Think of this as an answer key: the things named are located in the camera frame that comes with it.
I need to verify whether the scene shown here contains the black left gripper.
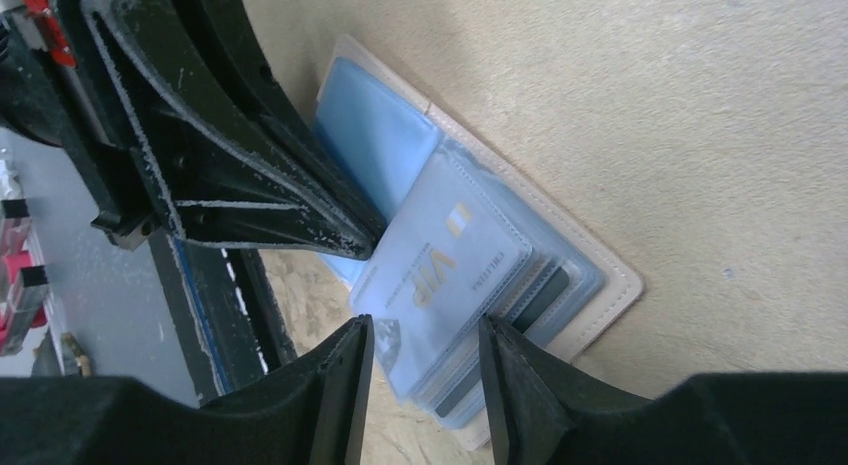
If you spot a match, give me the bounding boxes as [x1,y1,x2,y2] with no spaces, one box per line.
[1,0,375,260]

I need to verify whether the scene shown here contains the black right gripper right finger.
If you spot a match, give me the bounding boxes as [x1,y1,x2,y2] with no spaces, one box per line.
[479,316,847,464]

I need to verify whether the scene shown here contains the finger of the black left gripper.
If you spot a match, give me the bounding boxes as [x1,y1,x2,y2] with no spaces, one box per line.
[171,0,386,244]

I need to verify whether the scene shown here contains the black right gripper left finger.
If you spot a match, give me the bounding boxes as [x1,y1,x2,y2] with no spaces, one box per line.
[1,315,374,464]

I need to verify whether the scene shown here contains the beige leather card holder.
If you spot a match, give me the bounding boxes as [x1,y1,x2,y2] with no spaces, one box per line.
[314,35,644,450]

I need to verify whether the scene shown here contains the white VIP card in holder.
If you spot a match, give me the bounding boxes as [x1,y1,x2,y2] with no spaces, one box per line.
[349,153,532,401]

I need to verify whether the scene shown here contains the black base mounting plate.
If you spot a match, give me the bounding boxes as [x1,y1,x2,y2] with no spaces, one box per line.
[148,232,297,407]

